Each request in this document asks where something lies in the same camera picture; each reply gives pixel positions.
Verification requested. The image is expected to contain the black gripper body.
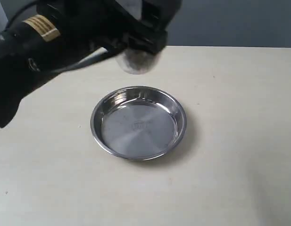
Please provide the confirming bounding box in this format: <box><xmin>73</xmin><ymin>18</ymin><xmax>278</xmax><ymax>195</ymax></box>
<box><xmin>36</xmin><ymin>0</ymin><xmax>136</xmax><ymax>51</ymax></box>

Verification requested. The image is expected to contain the clear plastic spice shaker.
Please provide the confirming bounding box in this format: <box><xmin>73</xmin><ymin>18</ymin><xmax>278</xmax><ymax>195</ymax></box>
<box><xmin>114</xmin><ymin>0</ymin><xmax>163</xmax><ymax>75</ymax></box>

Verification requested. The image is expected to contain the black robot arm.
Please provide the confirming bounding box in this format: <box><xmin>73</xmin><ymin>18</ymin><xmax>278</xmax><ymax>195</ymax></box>
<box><xmin>0</xmin><ymin>0</ymin><xmax>182</xmax><ymax>128</ymax></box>

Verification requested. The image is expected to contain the round stainless steel dish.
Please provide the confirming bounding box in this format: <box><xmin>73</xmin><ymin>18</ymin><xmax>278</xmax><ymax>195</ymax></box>
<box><xmin>90</xmin><ymin>86</ymin><xmax>187</xmax><ymax>161</ymax></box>

